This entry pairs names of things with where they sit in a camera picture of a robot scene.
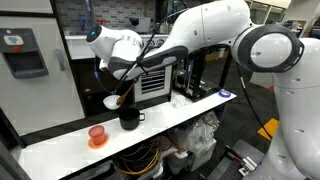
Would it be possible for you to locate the wooden spoon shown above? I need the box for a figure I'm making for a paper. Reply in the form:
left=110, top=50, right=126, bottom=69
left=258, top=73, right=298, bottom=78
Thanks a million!
left=115, top=83, right=135, bottom=107

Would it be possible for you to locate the black mug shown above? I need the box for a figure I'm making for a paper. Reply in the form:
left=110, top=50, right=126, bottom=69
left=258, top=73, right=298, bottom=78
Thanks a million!
left=118, top=106, right=147, bottom=131

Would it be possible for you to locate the white bowl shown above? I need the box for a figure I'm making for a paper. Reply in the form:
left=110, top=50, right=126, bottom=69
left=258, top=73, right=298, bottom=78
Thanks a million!
left=102, top=94, right=122, bottom=111

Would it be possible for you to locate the pink plastic container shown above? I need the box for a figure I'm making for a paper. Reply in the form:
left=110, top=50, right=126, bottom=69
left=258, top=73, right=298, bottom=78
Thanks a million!
left=155, top=135, right=180, bottom=158

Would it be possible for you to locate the clear plastic bag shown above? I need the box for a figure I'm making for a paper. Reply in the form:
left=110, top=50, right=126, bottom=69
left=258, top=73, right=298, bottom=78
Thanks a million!
left=172, top=110, right=221, bottom=158

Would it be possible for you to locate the blue tape roll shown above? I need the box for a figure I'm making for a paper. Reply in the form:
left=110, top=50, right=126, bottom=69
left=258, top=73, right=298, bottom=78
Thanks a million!
left=218, top=88, right=232, bottom=99

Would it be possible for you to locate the grey pot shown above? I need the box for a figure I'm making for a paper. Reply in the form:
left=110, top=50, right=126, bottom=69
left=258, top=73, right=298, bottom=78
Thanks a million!
left=128, top=16, right=151, bottom=35

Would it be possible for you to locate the white plastic container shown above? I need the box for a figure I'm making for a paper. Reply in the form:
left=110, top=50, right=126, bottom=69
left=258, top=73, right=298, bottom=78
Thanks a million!
left=167, top=151, right=192, bottom=175

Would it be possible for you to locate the orange saucer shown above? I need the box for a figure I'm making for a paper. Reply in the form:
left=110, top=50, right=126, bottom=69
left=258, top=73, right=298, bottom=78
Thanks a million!
left=87, top=134, right=110, bottom=150

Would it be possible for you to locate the orange plastic cup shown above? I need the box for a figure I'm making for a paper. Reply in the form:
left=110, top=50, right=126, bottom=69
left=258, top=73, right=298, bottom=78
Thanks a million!
left=88, top=125, right=107, bottom=146

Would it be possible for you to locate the white toy kitchen stove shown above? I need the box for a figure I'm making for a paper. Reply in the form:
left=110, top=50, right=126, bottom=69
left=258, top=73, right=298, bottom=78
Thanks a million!
left=64, top=31, right=175, bottom=105

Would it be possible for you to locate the grey toy faucet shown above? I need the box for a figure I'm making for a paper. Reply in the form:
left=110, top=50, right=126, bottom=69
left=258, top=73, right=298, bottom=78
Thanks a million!
left=82, top=0, right=98, bottom=32

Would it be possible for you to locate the yellow floor marker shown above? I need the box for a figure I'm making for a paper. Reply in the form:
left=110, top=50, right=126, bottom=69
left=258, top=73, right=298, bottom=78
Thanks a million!
left=256, top=117, right=280, bottom=142

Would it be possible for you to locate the white toy fridge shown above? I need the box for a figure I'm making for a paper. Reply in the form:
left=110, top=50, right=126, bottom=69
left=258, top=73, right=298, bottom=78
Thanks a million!
left=0, top=0, right=86, bottom=138

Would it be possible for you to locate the black 3D printer frame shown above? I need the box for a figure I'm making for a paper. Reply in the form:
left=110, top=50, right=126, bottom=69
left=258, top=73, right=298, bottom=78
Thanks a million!
left=172, top=46, right=235, bottom=103

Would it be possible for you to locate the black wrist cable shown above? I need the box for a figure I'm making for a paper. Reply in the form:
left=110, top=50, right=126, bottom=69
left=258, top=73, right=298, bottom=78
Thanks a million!
left=93, top=6, right=188, bottom=95

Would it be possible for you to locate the clear bin with cables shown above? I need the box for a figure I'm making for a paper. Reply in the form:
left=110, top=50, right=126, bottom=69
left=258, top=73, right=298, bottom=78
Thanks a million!
left=112, top=142, right=165, bottom=180

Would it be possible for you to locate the yellow cable bundle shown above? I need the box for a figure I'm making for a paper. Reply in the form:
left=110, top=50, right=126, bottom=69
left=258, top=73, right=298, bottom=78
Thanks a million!
left=118, top=146, right=162, bottom=176

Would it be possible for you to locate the black base cable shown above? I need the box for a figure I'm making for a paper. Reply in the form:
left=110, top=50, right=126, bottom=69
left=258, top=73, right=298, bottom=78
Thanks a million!
left=235, top=64, right=274, bottom=141

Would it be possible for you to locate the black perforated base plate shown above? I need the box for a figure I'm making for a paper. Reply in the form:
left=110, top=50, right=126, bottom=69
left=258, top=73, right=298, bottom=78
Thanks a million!
left=206, top=139, right=268, bottom=180

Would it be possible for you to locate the silver metal bracket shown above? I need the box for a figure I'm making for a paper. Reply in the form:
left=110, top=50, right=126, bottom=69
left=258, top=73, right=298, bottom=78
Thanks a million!
left=237, top=155, right=259, bottom=177

